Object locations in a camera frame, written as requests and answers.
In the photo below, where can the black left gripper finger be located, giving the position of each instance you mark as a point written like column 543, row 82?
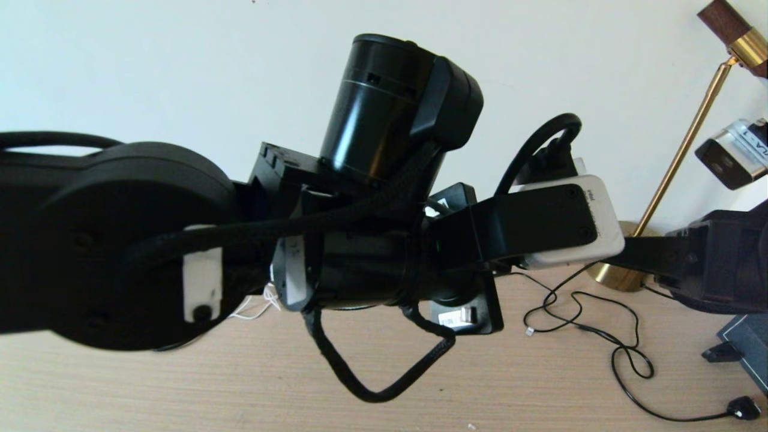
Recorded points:
column 645, row 246

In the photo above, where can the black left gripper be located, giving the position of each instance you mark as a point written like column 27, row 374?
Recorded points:
column 474, row 300

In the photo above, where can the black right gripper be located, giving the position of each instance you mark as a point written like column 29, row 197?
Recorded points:
column 720, row 270

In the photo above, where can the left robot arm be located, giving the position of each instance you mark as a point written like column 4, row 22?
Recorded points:
column 120, row 240

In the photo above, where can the black plastic stand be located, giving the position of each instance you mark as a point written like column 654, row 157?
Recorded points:
column 717, row 355

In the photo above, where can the brass desk lamp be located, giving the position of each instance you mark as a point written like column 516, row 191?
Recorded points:
column 684, row 150

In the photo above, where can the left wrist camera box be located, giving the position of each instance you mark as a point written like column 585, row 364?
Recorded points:
column 606, row 240

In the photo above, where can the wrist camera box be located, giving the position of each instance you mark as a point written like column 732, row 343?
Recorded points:
column 606, row 240
column 729, row 156

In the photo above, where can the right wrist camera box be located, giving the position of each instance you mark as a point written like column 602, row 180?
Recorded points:
column 729, row 156

